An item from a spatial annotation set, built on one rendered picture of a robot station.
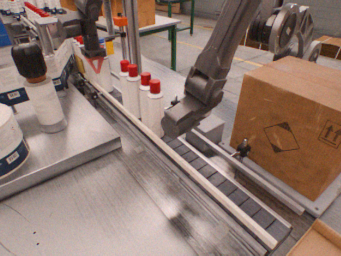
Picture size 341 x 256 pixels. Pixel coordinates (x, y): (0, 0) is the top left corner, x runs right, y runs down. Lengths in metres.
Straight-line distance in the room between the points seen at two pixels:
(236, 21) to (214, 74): 0.10
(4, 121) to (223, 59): 0.59
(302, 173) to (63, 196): 0.67
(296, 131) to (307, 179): 0.14
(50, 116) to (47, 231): 0.38
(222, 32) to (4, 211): 0.71
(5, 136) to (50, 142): 0.16
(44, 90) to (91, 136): 0.21
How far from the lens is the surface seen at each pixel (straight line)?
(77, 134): 0.86
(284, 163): 0.72
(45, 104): 0.85
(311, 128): 0.64
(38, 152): 0.84
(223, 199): 0.58
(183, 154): 0.72
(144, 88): 0.74
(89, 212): 0.68
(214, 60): 0.48
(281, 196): 0.57
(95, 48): 0.92
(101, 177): 0.75
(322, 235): 0.72
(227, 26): 0.47
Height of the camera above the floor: 1.37
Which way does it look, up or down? 38 degrees down
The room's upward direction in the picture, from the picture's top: straight up
